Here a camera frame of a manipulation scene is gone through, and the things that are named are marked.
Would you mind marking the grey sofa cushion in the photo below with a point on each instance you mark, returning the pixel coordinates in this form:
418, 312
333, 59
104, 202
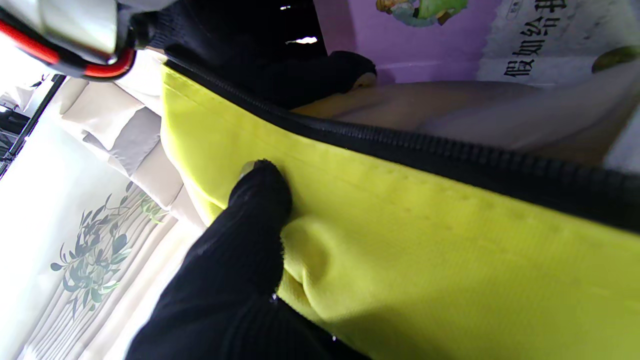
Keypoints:
135, 142

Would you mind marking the tall green leafy plant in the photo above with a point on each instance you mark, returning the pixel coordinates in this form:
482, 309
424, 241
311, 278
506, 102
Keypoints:
95, 255

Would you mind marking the purple and white book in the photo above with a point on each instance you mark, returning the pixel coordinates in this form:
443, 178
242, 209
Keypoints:
425, 45

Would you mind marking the cream sofa cushion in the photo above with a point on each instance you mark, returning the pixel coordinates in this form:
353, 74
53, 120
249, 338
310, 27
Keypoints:
100, 107

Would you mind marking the black metal frame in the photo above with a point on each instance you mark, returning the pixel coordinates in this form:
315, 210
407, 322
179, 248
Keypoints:
15, 135

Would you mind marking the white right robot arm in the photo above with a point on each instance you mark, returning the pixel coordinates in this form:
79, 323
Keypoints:
75, 20

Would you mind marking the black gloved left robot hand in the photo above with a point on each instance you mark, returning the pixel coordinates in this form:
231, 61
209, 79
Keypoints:
225, 290

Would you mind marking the blue and yellow school backpack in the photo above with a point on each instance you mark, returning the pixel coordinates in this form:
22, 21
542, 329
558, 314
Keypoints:
425, 250

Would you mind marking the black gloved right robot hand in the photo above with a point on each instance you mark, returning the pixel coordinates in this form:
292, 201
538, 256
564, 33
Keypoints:
250, 50

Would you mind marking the beige curtain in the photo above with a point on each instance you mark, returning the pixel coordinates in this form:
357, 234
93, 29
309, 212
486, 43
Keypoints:
60, 330

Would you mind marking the beige sofa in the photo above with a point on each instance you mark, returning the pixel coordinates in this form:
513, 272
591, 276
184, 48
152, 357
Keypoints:
160, 175

